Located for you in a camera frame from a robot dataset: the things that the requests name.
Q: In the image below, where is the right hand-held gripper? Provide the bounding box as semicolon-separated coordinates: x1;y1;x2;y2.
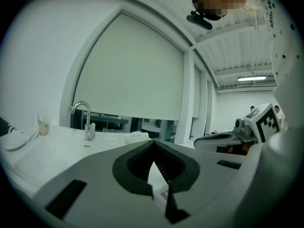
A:
193;103;281;155

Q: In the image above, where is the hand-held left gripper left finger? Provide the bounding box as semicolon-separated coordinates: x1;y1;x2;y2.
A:
35;140;171;228

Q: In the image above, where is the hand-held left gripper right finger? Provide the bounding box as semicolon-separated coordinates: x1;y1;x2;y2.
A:
154;140;249;228

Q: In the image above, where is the white vanity cabinet with sink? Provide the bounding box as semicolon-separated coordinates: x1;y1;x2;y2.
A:
0;122;181;199

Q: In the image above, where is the narrow white roller blind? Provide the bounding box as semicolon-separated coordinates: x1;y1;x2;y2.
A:
192;65;202;120

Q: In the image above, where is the chrome faucet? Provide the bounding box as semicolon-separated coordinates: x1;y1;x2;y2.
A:
69;100;97;142

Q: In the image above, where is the white towel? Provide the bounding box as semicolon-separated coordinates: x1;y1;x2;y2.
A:
124;131;150;145

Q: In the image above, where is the ceiling tube light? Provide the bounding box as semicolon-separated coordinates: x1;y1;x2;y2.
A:
237;76;268;82

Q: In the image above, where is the glass window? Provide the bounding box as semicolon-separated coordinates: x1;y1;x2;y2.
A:
71;112;181;142

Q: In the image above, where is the clear glass cup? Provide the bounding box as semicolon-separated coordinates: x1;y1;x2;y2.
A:
37;112;50;137

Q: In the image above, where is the person in white dotted shirt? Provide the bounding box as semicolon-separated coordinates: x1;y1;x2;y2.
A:
255;0;304;137

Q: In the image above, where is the wide white roller blind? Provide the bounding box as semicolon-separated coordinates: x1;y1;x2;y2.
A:
72;9;185;122

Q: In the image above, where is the black white striped blanket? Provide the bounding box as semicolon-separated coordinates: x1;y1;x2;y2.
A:
0;116;19;138

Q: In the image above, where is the black head-worn camera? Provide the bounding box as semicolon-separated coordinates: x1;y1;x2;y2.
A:
186;9;214;30

